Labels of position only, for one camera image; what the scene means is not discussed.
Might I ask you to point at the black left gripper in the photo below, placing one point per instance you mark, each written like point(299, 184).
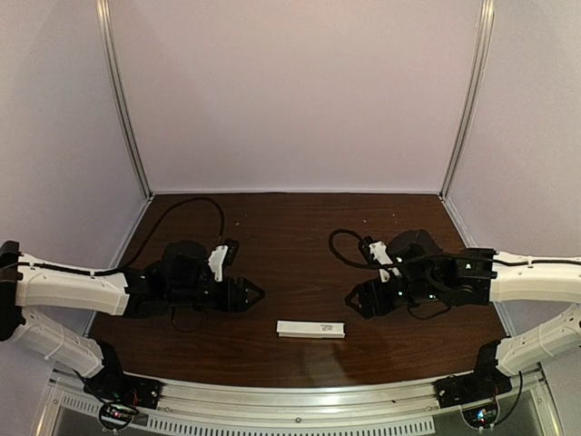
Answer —
point(237, 294)

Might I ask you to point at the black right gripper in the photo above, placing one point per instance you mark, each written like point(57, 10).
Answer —
point(372, 299)

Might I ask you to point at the white remote control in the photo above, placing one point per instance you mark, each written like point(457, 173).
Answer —
point(310, 335)

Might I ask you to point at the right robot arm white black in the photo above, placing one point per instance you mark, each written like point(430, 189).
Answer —
point(413, 269)

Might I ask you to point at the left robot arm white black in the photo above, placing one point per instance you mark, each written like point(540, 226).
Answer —
point(186, 276)

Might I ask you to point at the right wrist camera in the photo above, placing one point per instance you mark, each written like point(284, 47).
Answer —
point(375, 253)

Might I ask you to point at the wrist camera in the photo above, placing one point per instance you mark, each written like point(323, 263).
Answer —
point(375, 253)
point(222, 257)

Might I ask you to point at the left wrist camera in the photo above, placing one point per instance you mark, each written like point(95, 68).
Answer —
point(222, 257)

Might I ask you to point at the front aluminium rail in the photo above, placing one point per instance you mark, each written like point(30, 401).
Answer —
point(402, 408)

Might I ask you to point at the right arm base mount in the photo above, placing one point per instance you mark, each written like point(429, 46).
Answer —
point(476, 394)

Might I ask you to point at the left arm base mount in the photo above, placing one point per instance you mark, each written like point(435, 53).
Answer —
point(122, 396)

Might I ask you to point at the right aluminium frame post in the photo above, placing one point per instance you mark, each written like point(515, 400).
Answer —
point(478, 68)

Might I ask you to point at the aluminium frame post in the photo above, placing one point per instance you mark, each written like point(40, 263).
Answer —
point(104, 16)
point(478, 68)

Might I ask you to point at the left aluminium frame post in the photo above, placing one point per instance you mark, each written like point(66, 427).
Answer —
point(104, 16)

